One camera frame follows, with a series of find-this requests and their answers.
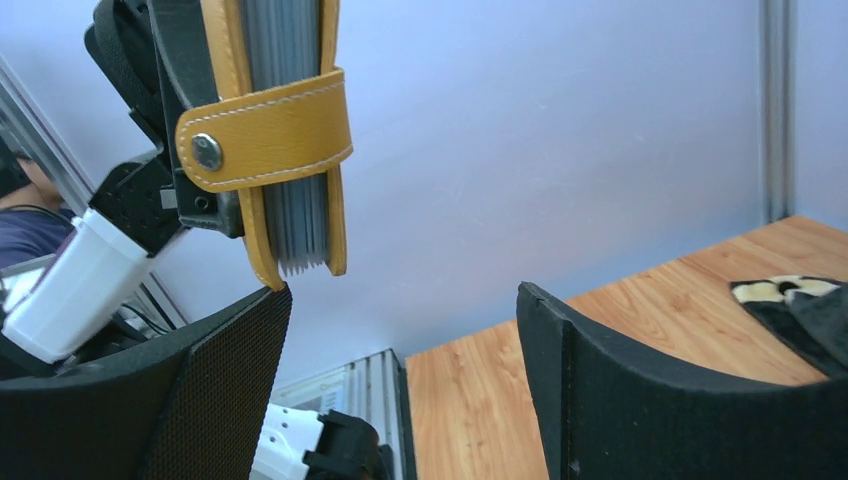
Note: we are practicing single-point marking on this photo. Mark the yellow leather card holder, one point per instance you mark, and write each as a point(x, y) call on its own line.
point(274, 132)

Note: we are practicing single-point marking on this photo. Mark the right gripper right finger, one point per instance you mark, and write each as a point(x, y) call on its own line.
point(611, 407)

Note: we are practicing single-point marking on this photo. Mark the black floral plush blanket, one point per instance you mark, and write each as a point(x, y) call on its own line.
point(807, 314)

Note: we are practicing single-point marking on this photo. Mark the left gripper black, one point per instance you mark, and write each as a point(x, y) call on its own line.
point(126, 79)

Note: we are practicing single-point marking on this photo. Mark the person in purple shirt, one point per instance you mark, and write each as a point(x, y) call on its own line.
point(35, 219)

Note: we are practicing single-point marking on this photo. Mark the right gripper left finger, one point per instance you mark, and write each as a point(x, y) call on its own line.
point(186, 405)

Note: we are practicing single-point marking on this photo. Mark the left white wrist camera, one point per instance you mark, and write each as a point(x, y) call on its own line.
point(89, 279)

